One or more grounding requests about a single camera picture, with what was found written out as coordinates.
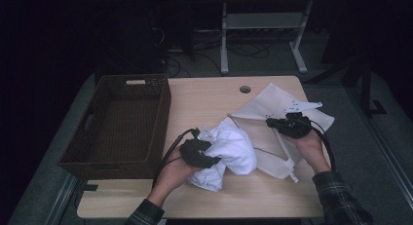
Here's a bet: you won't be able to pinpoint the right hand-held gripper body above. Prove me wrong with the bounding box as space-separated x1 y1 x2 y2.
275 100 323 139

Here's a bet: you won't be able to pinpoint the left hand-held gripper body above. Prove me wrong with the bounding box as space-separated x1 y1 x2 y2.
179 127 216 169

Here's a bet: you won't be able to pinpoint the white zippered laundry bag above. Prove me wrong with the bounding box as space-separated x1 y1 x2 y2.
226 83 336 184

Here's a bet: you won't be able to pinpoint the white garment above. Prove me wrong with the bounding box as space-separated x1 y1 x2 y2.
187 117 258 193

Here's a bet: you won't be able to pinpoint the brown wicker basket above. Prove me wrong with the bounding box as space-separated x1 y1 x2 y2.
57 73 172 181

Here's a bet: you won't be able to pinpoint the person's right hand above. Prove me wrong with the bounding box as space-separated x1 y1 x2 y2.
284 129 333 176

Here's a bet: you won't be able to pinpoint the person's left hand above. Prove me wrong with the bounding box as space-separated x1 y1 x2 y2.
147 145 203 207

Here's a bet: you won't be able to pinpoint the black metal stand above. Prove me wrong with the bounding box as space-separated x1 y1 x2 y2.
353 54 388 118

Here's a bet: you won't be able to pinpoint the black tape strip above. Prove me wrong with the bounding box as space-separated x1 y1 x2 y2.
80 183 99 193

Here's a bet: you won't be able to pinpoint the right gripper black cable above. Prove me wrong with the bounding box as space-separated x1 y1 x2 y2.
309 120 337 171

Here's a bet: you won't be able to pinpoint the black floor cables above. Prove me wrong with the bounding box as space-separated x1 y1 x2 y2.
152 25 271 79

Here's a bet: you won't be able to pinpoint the metal floor rail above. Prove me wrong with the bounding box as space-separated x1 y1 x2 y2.
346 88 413 207
43 173 80 225

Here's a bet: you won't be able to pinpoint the white metal desk frame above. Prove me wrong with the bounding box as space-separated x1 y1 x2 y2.
207 0 315 75

